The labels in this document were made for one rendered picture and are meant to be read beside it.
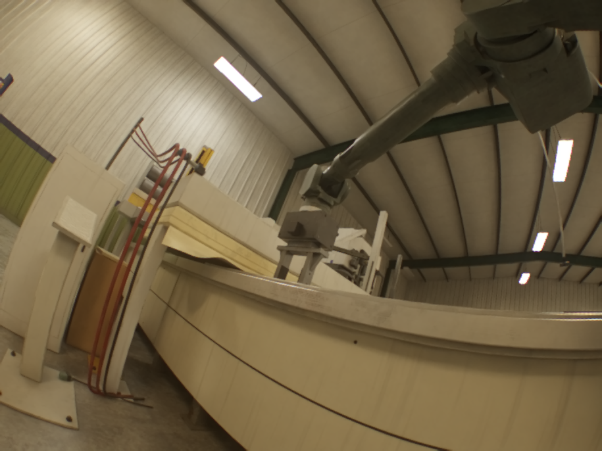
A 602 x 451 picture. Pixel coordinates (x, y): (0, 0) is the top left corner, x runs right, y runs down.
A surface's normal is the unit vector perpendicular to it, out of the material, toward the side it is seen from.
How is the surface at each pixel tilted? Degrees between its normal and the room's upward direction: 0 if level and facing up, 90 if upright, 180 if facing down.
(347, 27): 172
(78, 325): 90
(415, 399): 90
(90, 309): 90
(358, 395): 90
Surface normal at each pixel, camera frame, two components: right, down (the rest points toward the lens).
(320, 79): -0.17, 0.86
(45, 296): 0.73, 0.00
